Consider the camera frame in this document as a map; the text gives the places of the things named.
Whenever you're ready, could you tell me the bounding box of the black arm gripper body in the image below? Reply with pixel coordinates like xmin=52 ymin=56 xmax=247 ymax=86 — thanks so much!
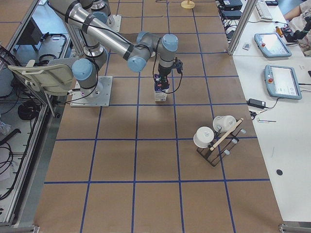
xmin=158 ymin=64 xmax=172 ymax=79

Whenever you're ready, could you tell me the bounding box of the blue white milk carton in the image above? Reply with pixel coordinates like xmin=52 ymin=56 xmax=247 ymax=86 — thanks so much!
xmin=154 ymin=74 xmax=170 ymax=102

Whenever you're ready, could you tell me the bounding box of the beige wooden stand base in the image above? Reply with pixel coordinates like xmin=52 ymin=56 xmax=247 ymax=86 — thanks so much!
xmin=181 ymin=0 xmax=195 ymax=9

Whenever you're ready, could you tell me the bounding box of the white mug on rack front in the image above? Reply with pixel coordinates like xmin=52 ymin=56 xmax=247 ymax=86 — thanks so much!
xmin=193 ymin=126 xmax=214 ymax=149

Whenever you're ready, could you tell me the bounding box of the white mug on rack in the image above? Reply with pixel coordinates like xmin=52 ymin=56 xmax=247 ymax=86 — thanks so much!
xmin=213 ymin=116 xmax=236 ymax=133
xmin=193 ymin=126 xmax=214 ymax=149

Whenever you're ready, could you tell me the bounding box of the white mug on rack rear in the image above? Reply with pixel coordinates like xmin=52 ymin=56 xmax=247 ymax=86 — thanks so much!
xmin=213 ymin=116 xmax=236 ymax=133

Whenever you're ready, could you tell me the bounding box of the black power adapter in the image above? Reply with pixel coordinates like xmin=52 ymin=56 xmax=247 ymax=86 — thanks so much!
xmin=247 ymin=99 xmax=266 ymax=109

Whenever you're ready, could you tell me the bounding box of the grey plastic chair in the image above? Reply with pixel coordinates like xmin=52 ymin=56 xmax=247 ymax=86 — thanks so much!
xmin=8 ymin=58 xmax=76 ymax=96

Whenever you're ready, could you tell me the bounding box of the allen key on desk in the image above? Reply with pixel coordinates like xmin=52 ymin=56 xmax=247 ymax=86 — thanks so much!
xmin=257 ymin=118 xmax=276 ymax=123

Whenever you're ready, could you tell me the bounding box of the teach pendant far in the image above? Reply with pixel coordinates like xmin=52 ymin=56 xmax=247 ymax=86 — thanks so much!
xmin=254 ymin=33 xmax=292 ymax=58

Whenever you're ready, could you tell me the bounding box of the teach pendant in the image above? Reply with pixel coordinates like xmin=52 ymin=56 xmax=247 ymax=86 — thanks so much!
xmin=254 ymin=33 xmax=292 ymax=58
xmin=264 ymin=65 xmax=302 ymax=100

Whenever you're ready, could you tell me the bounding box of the white keyboard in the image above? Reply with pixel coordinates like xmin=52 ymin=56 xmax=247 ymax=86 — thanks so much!
xmin=255 ymin=0 xmax=273 ymax=22

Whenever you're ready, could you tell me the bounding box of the teach pendant near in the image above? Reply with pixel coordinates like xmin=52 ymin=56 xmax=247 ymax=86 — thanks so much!
xmin=264 ymin=65 xmax=302 ymax=100

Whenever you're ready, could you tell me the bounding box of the black round cap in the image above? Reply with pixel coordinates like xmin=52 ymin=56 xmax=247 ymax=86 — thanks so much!
xmin=276 ymin=169 xmax=283 ymax=176

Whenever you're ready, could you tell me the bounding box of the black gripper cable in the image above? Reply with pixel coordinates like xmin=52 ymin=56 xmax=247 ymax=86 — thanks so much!
xmin=152 ymin=38 xmax=183 ymax=95

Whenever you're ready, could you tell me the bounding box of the black wire mug rack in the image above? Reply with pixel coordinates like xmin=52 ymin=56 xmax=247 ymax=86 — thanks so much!
xmin=196 ymin=129 xmax=241 ymax=167

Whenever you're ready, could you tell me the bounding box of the aluminium frame post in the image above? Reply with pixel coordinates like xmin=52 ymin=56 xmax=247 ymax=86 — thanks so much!
xmin=227 ymin=0 xmax=257 ymax=55

